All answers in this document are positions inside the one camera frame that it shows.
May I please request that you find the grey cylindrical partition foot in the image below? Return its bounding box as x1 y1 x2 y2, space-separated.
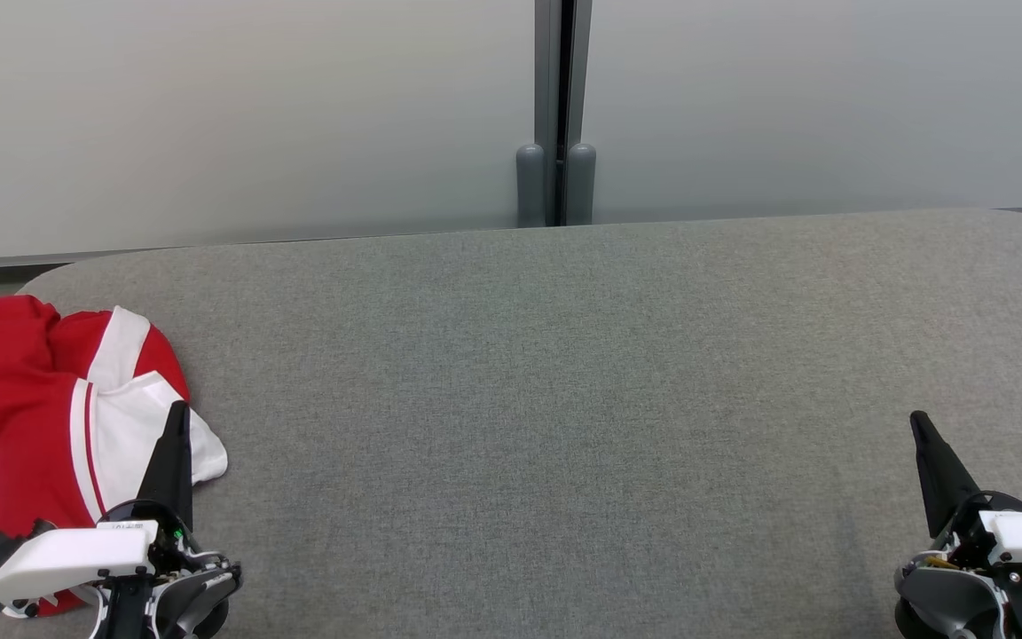
566 142 597 225
515 144 546 229

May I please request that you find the red white jersey shirt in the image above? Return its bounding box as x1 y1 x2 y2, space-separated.
0 296 229 618

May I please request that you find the grey partition post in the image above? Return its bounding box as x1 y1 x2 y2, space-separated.
534 0 594 227

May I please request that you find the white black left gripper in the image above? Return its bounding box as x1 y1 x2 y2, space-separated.
0 401 210 618

